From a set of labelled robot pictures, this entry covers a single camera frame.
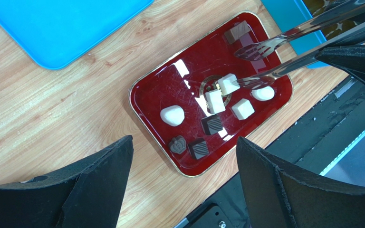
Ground white square chocolate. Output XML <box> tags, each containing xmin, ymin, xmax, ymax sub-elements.
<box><xmin>231</xmin><ymin>98</ymin><xmax>255</xmax><ymax>120</ymax></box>

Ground dark striped square chocolate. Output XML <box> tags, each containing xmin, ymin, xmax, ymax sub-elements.
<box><xmin>201</xmin><ymin>114</ymin><xmax>223</xmax><ymax>135</ymax></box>

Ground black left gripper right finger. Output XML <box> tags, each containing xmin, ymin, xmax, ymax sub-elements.
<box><xmin>236</xmin><ymin>137</ymin><xmax>365</xmax><ymax>228</ymax></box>

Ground white oval chocolate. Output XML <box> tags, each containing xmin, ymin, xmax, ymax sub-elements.
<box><xmin>160</xmin><ymin>105</ymin><xmax>185</xmax><ymax>127</ymax></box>

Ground blue tin lid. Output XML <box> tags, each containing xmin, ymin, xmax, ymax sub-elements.
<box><xmin>0</xmin><ymin>0</ymin><xmax>152</xmax><ymax>70</ymax></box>

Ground dark crown chocolate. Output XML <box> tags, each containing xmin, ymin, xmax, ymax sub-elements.
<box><xmin>168</xmin><ymin>135</ymin><xmax>187</xmax><ymax>154</ymax></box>

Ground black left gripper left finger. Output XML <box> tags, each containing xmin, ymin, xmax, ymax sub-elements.
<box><xmin>0</xmin><ymin>135</ymin><xmax>134</xmax><ymax>228</ymax></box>

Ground red chocolate tray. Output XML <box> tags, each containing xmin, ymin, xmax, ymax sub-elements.
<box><xmin>129</xmin><ymin>11</ymin><xmax>293</xmax><ymax>177</ymax></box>

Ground white egg-shaped chocolate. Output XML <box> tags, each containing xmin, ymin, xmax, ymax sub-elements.
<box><xmin>251</xmin><ymin>86</ymin><xmax>275</xmax><ymax>101</ymax></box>

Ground brown rectangular chocolate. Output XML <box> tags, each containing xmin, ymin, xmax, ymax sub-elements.
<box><xmin>224</xmin><ymin>21</ymin><xmax>251</xmax><ymax>44</ymax></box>

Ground blue chocolate tin box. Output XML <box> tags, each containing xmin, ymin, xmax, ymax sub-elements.
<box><xmin>268</xmin><ymin>0</ymin><xmax>365</xmax><ymax>76</ymax></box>

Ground white rectangular chocolate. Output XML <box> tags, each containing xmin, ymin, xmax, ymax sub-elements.
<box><xmin>217</xmin><ymin>73</ymin><xmax>240</xmax><ymax>95</ymax></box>

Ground white cube chocolate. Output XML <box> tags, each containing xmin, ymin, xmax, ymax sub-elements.
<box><xmin>205</xmin><ymin>89</ymin><xmax>226</xmax><ymax>114</ymax></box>

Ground dark striped cube chocolate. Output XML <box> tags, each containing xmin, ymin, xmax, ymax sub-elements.
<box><xmin>188</xmin><ymin>138</ymin><xmax>210</xmax><ymax>160</ymax></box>

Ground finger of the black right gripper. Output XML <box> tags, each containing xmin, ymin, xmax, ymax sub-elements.
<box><xmin>316</xmin><ymin>45</ymin><xmax>365</xmax><ymax>85</ymax></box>

